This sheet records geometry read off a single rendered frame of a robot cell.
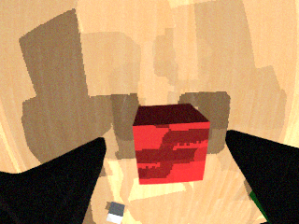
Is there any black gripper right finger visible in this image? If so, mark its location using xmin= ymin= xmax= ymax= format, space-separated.
xmin=225 ymin=130 xmax=299 ymax=224

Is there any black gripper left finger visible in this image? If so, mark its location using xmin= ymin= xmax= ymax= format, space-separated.
xmin=0 ymin=137 xmax=106 ymax=224

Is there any red block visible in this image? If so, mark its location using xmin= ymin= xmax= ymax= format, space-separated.
xmin=134 ymin=104 xmax=209 ymax=186

